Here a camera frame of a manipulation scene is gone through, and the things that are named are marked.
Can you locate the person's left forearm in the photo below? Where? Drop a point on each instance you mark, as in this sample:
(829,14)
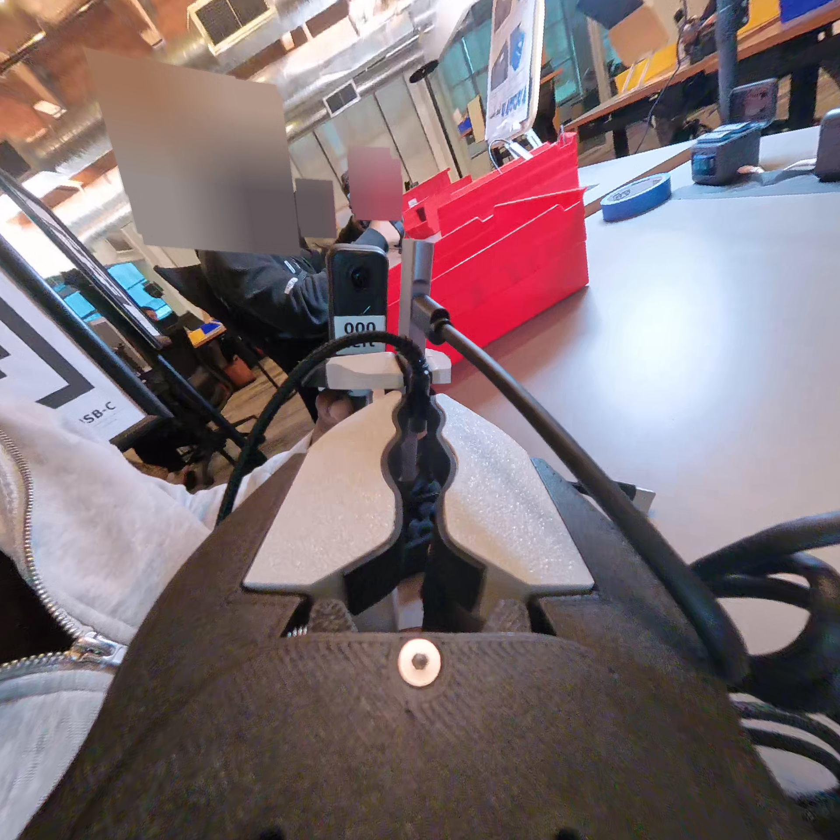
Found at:
(282,459)

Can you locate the small instruction poster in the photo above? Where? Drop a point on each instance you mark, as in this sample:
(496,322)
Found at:
(515,65)

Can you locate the red plastic bin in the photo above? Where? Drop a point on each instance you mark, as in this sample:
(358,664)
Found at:
(512,262)
(499,170)

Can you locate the black and blue charger case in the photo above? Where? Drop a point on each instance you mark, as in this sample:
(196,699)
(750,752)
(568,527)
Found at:
(722,154)

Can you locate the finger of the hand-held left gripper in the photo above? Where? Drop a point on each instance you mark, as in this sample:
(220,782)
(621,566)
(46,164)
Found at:
(361,373)
(436,367)

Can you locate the person's left hand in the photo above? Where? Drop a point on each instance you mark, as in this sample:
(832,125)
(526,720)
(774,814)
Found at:
(331,413)

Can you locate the blue tape roll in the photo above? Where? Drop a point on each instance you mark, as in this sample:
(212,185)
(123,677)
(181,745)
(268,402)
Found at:
(633,197)

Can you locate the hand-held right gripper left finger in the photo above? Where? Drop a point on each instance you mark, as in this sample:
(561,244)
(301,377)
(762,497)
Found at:
(321,518)

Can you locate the dark grey box device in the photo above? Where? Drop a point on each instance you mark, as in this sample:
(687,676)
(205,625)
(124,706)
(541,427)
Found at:
(828,144)

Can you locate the black framed sign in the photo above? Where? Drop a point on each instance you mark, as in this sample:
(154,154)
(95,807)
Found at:
(52,341)

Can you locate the white zip jacket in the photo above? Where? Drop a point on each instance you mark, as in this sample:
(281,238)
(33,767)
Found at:
(79,525)

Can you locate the row of yellow bins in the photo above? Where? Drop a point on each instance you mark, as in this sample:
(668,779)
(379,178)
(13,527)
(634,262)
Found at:
(633,72)

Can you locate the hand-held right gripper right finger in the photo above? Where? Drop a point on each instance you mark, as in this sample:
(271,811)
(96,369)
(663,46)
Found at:
(512,518)

